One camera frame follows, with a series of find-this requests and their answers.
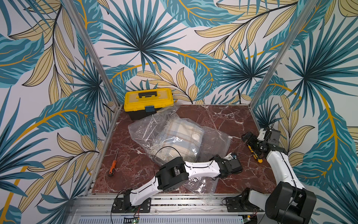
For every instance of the yellow black toolbox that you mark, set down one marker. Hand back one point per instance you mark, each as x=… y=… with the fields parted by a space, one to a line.
x=140 y=104

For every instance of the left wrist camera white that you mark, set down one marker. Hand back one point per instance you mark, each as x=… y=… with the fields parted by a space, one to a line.
x=233 y=156

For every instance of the left aluminium frame post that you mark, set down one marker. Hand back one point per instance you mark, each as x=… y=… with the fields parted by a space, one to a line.
x=74 y=15

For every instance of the yellow utility knife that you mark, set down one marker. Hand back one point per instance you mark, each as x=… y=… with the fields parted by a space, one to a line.
x=256 y=153

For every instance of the beige plaid blanket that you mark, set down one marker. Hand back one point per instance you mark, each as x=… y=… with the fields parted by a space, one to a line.
x=176 y=140

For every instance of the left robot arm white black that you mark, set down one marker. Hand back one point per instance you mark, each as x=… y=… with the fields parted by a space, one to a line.
x=176 y=173

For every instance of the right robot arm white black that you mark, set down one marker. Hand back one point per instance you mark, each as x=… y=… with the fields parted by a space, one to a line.
x=290 y=202

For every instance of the orange handled screwdriver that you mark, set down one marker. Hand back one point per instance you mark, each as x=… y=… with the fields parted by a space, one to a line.
x=113 y=165

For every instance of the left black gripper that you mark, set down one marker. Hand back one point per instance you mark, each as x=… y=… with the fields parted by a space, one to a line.
x=217 y=156

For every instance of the aluminium frame post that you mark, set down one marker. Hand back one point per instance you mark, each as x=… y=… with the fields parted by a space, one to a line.
x=308 y=7
x=74 y=15

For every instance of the aluminium front rail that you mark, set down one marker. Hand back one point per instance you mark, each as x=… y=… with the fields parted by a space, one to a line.
x=170 y=208

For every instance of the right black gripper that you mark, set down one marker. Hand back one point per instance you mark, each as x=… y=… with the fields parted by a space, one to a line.
x=254 y=143

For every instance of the white round bag valve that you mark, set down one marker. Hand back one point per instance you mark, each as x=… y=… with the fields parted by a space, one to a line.
x=196 y=137

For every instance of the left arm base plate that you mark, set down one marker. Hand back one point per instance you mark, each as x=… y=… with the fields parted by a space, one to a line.
x=122 y=205

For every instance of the clear plastic vacuum bag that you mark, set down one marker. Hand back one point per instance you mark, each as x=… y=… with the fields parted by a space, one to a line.
x=145 y=131

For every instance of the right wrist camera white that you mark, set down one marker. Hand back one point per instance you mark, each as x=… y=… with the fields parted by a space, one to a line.
x=262 y=134

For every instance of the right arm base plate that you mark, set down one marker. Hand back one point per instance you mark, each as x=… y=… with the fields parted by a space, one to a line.
x=237 y=204

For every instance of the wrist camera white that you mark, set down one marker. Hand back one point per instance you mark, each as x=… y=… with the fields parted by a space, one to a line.
x=233 y=156
x=262 y=134

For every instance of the right aluminium frame post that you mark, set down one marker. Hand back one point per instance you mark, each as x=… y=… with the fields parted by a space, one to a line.
x=308 y=7

